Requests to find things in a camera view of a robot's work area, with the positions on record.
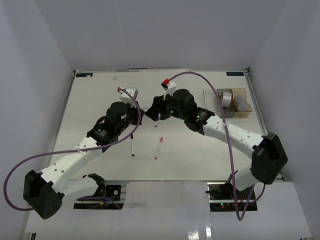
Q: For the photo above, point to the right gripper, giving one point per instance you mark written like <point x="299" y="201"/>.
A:
<point x="158" y="104"/>

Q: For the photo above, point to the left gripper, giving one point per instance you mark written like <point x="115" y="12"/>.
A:
<point x="134" y="110"/>

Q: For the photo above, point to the black marker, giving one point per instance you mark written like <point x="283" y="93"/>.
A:
<point x="132" y="145"/>

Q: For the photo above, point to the pink marker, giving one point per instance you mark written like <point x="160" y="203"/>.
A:
<point x="158" y="148"/>

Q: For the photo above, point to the large tape roll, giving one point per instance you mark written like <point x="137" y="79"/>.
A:
<point x="226" y="99"/>

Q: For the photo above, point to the paper clip jar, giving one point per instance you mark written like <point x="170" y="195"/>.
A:
<point x="244" y="107"/>
<point x="240" y="98"/>

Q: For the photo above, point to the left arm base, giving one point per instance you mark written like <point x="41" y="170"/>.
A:
<point x="113" y="199"/>

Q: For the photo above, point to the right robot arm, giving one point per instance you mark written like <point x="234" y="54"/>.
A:
<point x="266" y="152"/>

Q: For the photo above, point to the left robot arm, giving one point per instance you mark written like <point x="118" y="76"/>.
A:
<point x="45" y="191"/>

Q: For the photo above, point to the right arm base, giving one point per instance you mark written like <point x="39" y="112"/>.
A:
<point x="221" y="198"/>

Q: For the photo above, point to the clear bin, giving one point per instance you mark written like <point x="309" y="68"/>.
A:
<point x="209" y="100"/>

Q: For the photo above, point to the left blue label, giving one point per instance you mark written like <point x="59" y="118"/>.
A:
<point x="84" y="75"/>

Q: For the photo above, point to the blue label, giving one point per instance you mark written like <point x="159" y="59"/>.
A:
<point x="84" y="75"/>
<point x="234" y="73"/>

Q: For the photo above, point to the right blue label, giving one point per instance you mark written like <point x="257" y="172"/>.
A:
<point x="234" y="73"/>

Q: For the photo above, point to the amber bin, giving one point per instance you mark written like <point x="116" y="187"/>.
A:
<point x="240" y="114"/>

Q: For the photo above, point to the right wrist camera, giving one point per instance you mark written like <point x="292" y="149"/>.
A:
<point x="170" y="87"/>

